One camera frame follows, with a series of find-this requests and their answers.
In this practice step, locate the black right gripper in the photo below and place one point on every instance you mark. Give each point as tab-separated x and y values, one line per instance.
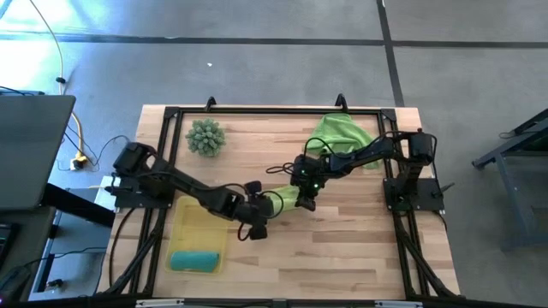
308	175

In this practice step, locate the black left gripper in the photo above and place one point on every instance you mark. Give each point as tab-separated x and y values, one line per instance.
254	209

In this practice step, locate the pale lime microfiber towel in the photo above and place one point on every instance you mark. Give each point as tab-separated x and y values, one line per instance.
289	199

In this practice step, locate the bright green microfiber towel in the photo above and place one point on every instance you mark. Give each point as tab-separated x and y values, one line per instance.
338	128

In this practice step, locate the teal microfiber towel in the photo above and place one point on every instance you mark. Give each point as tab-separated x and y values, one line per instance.
194	262

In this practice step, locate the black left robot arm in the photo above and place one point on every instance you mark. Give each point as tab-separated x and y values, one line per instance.
184	184

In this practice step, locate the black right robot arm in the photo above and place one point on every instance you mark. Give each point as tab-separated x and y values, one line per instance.
368	154

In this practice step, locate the yellow translucent plastic basket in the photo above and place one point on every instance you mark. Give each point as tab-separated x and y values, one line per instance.
197	235

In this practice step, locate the green cloth towel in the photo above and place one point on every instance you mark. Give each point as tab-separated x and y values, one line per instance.
278	110

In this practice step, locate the potted succulent plant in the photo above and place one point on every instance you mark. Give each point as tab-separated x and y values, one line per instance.
205	137

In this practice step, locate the silver aluminium extrusion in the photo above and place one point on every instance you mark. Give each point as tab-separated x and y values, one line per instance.
398	304
158	303

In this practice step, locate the white box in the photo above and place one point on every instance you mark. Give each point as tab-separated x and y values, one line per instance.
103	188

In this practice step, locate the yellow power plug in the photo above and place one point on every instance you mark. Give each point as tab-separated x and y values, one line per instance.
79	161

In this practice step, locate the blue-legged work table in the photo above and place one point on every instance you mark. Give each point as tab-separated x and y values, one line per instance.
526	134

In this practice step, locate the black operator desk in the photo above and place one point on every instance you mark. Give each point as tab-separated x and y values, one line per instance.
25	239

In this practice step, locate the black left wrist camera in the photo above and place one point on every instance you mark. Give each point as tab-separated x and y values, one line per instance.
258	232

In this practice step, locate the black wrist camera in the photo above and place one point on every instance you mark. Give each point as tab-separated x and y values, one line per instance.
306	203
258	232

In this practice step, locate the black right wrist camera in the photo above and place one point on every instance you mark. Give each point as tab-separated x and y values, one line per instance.
306	203

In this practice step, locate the black frame hook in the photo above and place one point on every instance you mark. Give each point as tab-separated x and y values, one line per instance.
341	102
208	104

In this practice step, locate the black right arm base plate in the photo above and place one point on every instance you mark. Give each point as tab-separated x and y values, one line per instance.
428	201

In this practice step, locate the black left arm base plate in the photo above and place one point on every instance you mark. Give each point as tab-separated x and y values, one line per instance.
128	199

